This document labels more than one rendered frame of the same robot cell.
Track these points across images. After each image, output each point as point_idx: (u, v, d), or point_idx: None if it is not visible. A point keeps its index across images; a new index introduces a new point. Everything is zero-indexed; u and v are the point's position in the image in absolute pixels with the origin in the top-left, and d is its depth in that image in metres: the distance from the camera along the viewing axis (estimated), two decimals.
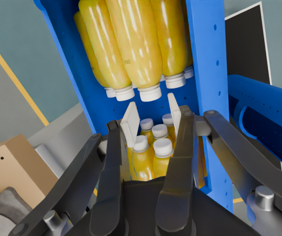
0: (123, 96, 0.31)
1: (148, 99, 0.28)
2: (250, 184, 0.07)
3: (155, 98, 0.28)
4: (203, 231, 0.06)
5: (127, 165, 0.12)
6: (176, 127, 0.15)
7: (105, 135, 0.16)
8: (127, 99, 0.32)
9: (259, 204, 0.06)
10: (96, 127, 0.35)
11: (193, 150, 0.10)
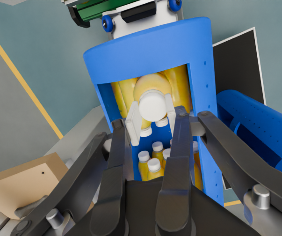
0: (144, 134, 0.43)
1: (147, 103, 0.21)
2: (246, 183, 0.07)
3: (157, 101, 0.21)
4: (203, 231, 0.06)
5: (131, 165, 0.12)
6: (171, 128, 0.16)
7: (110, 134, 0.16)
8: (147, 136, 0.44)
9: (256, 203, 0.06)
10: None
11: (189, 150, 0.10)
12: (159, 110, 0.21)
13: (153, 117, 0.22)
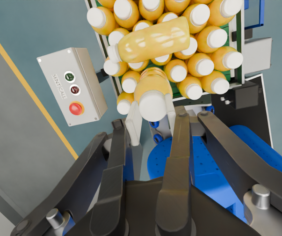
0: None
1: (147, 102, 0.21)
2: (246, 183, 0.07)
3: (157, 101, 0.21)
4: (203, 231, 0.06)
5: (131, 165, 0.12)
6: (171, 128, 0.16)
7: (110, 134, 0.16)
8: None
9: (256, 203, 0.06)
10: None
11: (189, 150, 0.10)
12: (159, 110, 0.21)
13: (153, 117, 0.22)
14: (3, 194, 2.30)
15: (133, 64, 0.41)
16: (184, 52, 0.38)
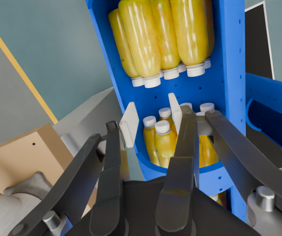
0: (152, 83, 0.36)
1: None
2: (251, 184, 0.07)
3: None
4: (203, 231, 0.06)
5: (126, 165, 0.12)
6: (177, 127, 0.15)
7: (104, 136, 0.16)
8: (155, 86, 0.36)
9: (260, 205, 0.06)
10: (125, 111, 0.39)
11: (194, 150, 0.10)
12: None
13: None
14: None
15: None
16: None
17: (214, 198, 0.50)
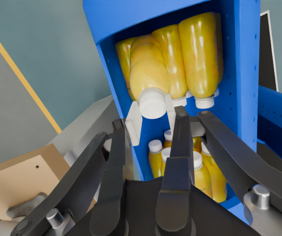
0: (149, 95, 0.21)
1: None
2: (246, 183, 0.07)
3: None
4: (203, 231, 0.06)
5: (131, 165, 0.12)
6: (171, 128, 0.16)
7: (110, 134, 0.16)
8: (155, 99, 0.20)
9: (256, 203, 0.06)
10: None
11: (189, 150, 0.10)
12: None
13: None
14: None
15: None
16: None
17: None
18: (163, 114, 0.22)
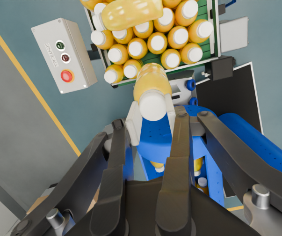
0: (149, 93, 0.21)
1: (132, 45, 0.46)
2: (246, 183, 0.07)
3: (136, 44, 0.46)
4: (203, 231, 0.06)
5: (131, 165, 0.12)
6: (171, 128, 0.16)
7: (110, 134, 0.16)
8: (154, 96, 0.21)
9: (256, 203, 0.06)
10: None
11: (189, 150, 0.10)
12: (138, 49, 0.47)
13: (135, 53, 0.47)
14: (3, 184, 2.36)
15: (117, 33, 0.46)
16: (162, 21, 0.43)
17: None
18: (163, 114, 0.22)
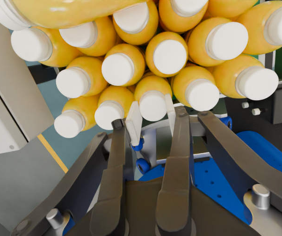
0: (150, 93, 0.22)
1: (109, 63, 0.20)
2: (246, 183, 0.07)
3: (119, 61, 0.19)
4: (203, 231, 0.06)
5: (131, 165, 0.12)
6: (171, 128, 0.16)
7: (110, 134, 0.16)
8: (154, 96, 0.21)
9: (256, 203, 0.06)
10: None
11: (189, 150, 0.10)
12: (123, 72, 0.20)
13: (117, 80, 0.20)
14: None
15: (72, 36, 0.19)
16: (183, 3, 0.17)
17: None
18: (163, 114, 0.22)
